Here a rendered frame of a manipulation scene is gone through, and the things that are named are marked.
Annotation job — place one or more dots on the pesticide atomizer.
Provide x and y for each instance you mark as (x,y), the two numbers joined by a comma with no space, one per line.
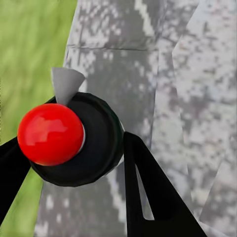
(74,138)

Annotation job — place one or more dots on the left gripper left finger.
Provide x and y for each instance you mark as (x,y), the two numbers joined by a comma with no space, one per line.
(14,167)

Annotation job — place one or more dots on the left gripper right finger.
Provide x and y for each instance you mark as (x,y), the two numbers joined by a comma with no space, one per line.
(172,218)

